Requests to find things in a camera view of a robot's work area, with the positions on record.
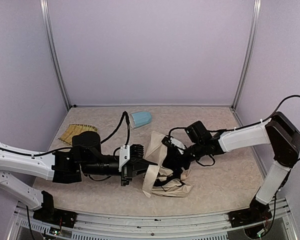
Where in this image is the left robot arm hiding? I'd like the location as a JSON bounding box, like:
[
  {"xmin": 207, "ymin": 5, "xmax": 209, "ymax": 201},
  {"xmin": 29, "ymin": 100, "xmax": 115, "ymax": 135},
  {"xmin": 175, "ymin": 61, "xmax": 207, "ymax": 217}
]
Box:
[{"xmin": 0, "ymin": 131, "xmax": 152, "ymax": 219}]

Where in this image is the left aluminium corner post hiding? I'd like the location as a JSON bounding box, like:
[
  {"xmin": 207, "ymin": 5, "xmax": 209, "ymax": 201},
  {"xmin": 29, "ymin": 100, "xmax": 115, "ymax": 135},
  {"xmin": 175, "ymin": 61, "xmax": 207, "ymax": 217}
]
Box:
[{"xmin": 40, "ymin": 0, "xmax": 72, "ymax": 111}]

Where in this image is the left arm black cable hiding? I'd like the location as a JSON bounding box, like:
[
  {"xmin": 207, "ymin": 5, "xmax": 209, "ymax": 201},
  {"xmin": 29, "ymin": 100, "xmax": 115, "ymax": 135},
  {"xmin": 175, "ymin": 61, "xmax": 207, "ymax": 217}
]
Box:
[{"xmin": 99, "ymin": 110, "xmax": 131, "ymax": 147}]

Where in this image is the right aluminium corner post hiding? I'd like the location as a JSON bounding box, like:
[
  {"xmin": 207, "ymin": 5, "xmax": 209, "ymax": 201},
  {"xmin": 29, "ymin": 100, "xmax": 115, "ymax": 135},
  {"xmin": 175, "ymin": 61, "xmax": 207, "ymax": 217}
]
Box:
[{"xmin": 231, "ymin": 0, "xmax": 262, "ymax": 111}]

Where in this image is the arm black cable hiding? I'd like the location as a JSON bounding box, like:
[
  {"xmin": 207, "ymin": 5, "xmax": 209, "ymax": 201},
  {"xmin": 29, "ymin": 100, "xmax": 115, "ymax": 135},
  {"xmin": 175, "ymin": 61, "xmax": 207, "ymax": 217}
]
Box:
[
  {"xmin": 99, "ymin": 110, "xmax": 131, "ymax": 147},
  {"xmin": 262, "ymin": 94, "xmax": 300, "ymax": 161}
]

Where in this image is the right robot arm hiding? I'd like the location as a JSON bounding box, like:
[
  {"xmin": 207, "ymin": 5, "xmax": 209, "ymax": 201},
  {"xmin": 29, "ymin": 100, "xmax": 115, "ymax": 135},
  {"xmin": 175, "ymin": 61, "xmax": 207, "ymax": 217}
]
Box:
[{"xmin": 161, "ymin": 111, "xmax": 300, "ymax": 216}]

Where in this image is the aluminium front rail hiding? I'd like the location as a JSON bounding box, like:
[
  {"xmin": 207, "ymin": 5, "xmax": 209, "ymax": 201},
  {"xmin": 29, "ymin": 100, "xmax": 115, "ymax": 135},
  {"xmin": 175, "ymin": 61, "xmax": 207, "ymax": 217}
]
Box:
[{"xmin": 7, "ymin": 197, "xmax": 298, "ymax": 240}]

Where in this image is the aluminium corner post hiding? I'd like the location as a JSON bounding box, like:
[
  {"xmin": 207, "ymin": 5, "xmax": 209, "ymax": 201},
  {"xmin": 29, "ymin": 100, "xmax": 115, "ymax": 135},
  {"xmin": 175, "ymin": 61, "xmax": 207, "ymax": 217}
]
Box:
[
  {"xmin": 40, "ymin": 0, "xmax": 72, "ymax": 111},
  {"xmin": 231, "ymin": 0, "xmax": 262, "ymax": 111}
]

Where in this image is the beige folding umbrella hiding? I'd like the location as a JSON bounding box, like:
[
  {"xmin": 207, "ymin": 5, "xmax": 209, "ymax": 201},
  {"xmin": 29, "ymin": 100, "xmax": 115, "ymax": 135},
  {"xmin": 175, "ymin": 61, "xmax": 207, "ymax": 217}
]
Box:
[{"xmin": 142, "ymin": 131, "xmax": 193, "ymax": 198}]

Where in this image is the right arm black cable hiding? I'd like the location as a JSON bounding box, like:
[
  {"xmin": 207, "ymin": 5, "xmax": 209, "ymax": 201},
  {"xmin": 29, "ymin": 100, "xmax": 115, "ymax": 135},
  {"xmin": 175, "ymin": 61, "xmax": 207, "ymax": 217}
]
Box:
[{"xmin": 262, "ymin": 94, "xmax": 300, "ymax": 161}]

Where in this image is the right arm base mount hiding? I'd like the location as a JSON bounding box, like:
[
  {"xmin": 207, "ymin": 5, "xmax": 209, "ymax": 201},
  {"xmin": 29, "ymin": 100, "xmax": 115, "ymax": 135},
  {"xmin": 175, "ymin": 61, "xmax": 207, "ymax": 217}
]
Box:
[{"xmin": 228, "ymin": 206, "xmax": 273, "ymax": 228}]

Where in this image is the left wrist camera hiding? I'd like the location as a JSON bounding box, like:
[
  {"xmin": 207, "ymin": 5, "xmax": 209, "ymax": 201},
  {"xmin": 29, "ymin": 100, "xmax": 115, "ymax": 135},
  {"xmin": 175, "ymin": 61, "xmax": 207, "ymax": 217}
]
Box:
[{"xmin": 118, "ymin": 144, "xmax": 144, "ymax": 172}]

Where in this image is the woven bamboo tray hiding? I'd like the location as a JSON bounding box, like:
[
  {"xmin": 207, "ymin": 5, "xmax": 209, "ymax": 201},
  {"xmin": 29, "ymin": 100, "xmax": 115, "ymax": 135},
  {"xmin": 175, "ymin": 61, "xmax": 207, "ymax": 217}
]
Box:
[{"xmin": 58, "ymin": 123, "xmax": 98, "ymax": 146}]

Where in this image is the light blue mug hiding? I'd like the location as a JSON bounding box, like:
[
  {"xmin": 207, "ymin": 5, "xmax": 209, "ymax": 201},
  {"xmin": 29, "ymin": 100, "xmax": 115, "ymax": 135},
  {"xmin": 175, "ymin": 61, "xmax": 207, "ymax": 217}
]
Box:
[{"xmin": 129, "ymin": 111, "xmax": 153, "ymax": 129}]

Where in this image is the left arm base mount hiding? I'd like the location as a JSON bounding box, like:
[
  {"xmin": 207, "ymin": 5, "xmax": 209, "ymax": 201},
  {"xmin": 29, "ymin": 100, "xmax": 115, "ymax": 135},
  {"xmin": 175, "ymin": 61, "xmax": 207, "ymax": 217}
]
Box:
[{"xmin": 33, "ymin": 208, "xmax": 78, "ymax": 229}]

